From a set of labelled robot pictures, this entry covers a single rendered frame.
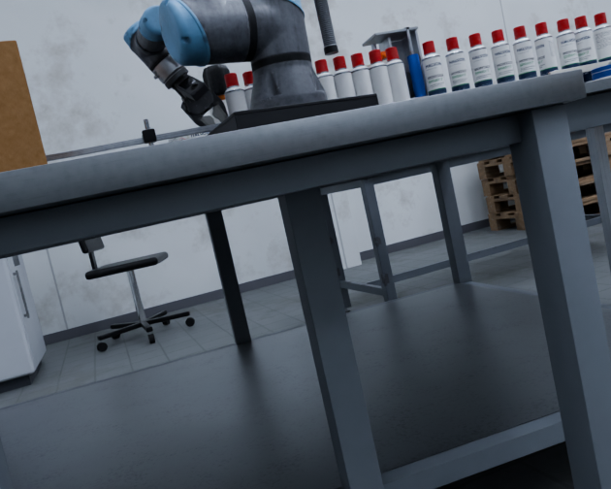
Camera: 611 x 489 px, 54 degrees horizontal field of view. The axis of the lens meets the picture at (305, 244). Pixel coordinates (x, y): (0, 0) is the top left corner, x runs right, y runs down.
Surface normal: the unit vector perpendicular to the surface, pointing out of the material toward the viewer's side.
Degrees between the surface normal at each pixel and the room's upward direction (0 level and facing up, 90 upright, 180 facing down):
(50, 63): 90
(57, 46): 90
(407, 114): 90
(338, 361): 90
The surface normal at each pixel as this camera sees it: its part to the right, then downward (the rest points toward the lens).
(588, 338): 0.33, 0.01
